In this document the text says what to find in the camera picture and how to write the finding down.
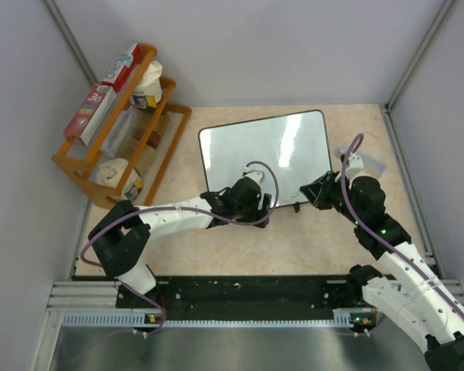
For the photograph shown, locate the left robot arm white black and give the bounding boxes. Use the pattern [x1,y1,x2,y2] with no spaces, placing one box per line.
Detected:
[88,171,271,307]

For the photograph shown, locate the red white wrap box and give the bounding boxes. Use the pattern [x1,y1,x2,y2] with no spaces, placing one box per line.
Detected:
[63,83,116,145]

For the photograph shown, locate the orange wooden rack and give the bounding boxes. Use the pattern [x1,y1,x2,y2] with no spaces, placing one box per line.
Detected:
[52,43,192,209]

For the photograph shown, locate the grey whiteboard eraser block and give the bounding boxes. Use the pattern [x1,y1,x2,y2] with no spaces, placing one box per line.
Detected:
[333,144,387,179]

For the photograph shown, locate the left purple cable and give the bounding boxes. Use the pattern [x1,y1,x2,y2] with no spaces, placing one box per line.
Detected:
[80,160,280,335]

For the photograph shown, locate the grey slotted cable duct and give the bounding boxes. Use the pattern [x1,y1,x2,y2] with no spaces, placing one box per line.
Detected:
[62,311,377,328]

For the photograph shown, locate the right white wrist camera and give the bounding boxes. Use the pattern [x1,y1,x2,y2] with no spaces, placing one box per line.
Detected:
[343,153,364,177]

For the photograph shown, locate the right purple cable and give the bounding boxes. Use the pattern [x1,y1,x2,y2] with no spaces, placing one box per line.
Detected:
[339,133,464,341]

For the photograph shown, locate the clear box of brown items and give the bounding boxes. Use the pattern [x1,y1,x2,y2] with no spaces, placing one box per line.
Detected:
[100,106,169,176]

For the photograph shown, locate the purple cable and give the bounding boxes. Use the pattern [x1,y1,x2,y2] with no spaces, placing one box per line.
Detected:
[339,133,464,341]
[80,160,280,335]

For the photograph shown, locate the white whiteboard black frame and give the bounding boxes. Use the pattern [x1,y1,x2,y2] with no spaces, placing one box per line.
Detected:
[198,110,332,207]

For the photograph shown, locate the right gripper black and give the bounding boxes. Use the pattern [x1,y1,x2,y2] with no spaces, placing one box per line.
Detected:
[301,171,363,225]

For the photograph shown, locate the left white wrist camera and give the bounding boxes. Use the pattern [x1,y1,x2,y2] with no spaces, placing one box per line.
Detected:
[243,166,265,186]

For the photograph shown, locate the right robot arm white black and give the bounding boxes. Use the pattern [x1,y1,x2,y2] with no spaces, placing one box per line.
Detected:
[299,172,464,370]

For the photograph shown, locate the red white foil box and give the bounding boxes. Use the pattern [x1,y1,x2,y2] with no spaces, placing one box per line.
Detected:
[100,43,143,92]

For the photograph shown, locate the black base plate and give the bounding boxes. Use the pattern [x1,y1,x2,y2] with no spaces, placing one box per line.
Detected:
[115,274,372,322]

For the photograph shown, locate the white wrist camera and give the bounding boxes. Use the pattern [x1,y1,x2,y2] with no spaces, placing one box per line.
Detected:
[343,153,364,177]
[243,166,265,186]

